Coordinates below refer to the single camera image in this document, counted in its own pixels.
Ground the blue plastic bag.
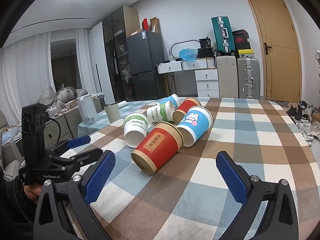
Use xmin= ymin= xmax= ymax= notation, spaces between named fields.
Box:
xmin=178 ymin=48 xmax=198 ymax=62

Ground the white green paper cup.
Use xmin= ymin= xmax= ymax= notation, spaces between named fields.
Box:
xmin=124 ymin=112 xmax=149 ymax=148
xmin=146 ymin=100 xmax=174 ymax=123

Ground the dark glass door wardrobe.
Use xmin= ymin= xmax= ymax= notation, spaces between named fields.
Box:
xmin=102 ymin=5 xmax=140 ymax=102

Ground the silver suitcase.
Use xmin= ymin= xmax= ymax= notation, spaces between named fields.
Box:
xmin=236 ymin=57 xmax=261 ymax=100

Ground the small red paper cup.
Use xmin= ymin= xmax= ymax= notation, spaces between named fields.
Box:
xmin=172 ymin=97 xmax=202 ymax=124

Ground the yellow black box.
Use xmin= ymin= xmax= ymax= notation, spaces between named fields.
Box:
xmin=236 ymin=49 xmax=256 ymax=58

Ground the wooden door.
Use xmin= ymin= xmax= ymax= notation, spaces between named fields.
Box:
xmin=244 ymin=0 xmax=306 ymax=103

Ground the black bag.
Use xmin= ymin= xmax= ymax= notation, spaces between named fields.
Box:
xmin=196 ymin=37 xmax=215 ymax=59

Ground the pile of shoes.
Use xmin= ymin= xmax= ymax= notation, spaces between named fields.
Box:
xmin=285 ymin=100 xmax=320 ymax=147

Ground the white electric kettle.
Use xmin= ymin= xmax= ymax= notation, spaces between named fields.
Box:
xmin=76 ymin=94 xmax=98 ymax=124

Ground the white curtain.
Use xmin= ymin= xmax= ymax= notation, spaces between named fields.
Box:
xmin=0 ymin=27 xmax=102 ymax=133

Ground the pile of grey clothes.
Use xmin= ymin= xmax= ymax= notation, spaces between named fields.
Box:
xmin=37 ymin=85 xmax=88 ymax=109

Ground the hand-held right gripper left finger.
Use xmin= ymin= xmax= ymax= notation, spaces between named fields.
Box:
xmin=34 ymin=151 xmax=116 ymax=240

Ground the blue rabbit print paper cup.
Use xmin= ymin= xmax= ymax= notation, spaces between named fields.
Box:
xmin=176 ymin=106 xmax=213 ymax=148

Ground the teal suitcase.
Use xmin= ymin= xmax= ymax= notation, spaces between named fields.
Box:
xmin=211 ymin=16 xmax=236 ymax=55

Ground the white suitcase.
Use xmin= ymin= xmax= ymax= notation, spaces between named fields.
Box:
xmin=215 ymin=55 xmax=239 ymax=99

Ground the grey side cabinet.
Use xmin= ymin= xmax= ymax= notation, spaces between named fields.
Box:
xmin=41 ymin=102 xmax=105 ymax=148

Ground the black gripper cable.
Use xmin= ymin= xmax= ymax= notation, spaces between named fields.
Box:
xmin=44 ymin=116 xmax=62 ymax=145

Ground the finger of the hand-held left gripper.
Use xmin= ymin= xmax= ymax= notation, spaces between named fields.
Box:
xmin=46 ymin=135 xmax=91 ymax=156
xmin=51 ymin=148 xmax=104 ymax=170

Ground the person's left forearm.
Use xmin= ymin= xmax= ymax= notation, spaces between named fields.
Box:
xmin=0 ymin=169 xmax=38 ymax=240

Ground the person's left hand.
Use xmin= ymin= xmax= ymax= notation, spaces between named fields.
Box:
xmin=24 ymin=184 xmax=43 ymax=203

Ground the white desk with drawers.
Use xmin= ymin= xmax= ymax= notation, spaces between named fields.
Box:
xmin=156 ymin=57 xmax=217 ymax=98

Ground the large red paper cup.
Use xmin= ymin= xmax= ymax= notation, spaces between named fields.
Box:
xmin=131 ymin=121 xmax=184 ymax=175

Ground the grey green tumbler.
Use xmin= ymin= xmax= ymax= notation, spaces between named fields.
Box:
xmin=104 ymin=103 xmax=121 ymax=123

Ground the cardboard box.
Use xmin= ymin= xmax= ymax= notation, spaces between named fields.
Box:
xmin=149 ymin=17 xmax=160 ymax=34

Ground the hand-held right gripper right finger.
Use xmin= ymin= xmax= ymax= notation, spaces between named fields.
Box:
xmin=216 ymin=151 xmax=299 ymax=240

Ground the black refrigerator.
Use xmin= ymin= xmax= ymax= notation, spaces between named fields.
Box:
xmin=125 ymin=30 xmax=167 ymax=101

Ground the white drawer cabinet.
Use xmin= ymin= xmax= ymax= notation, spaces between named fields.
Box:
xmin=194 ymin=69 xmax=220 ymax=98

